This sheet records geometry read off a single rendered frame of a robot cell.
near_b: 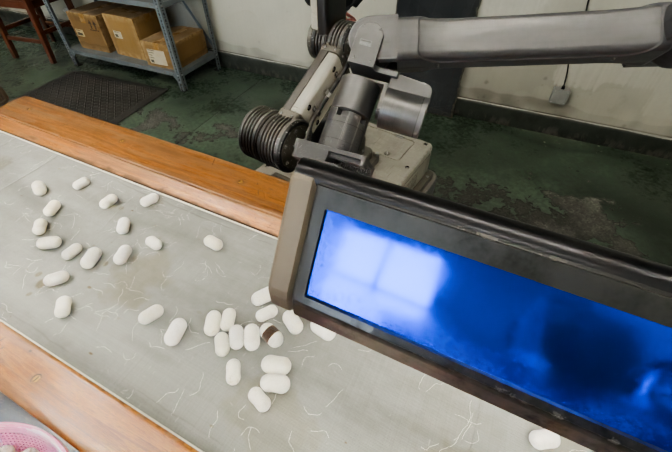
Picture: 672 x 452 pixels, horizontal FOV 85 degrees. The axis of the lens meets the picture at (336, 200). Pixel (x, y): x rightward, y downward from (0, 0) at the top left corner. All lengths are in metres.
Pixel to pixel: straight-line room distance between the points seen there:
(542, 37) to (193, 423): 0.62
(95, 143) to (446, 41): 0.74
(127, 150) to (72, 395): 0.50
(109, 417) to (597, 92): 2.41
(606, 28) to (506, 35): 0.11
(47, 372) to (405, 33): 0.60
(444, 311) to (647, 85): 2.36
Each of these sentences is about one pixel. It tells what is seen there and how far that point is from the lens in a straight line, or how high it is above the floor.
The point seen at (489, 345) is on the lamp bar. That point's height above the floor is 1.07.
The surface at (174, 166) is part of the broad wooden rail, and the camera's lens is 0.80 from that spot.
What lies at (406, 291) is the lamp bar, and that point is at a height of 1.08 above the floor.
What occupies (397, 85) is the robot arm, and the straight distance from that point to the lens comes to 0.52.
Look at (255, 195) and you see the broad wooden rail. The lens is 0.69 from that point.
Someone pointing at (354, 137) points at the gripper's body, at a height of 0.95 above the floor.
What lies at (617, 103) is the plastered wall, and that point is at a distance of 2.52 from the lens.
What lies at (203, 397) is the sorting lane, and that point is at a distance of 0.53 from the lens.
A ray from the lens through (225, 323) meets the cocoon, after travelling 0.54.
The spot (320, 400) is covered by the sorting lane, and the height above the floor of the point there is 0.74.
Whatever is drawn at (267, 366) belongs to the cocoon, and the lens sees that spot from 0.50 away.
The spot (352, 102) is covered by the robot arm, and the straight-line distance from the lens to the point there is 0.50.
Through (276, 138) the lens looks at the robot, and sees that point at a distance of 0.81.
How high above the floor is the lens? 1.22
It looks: 43 degrees down
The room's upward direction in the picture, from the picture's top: straight up
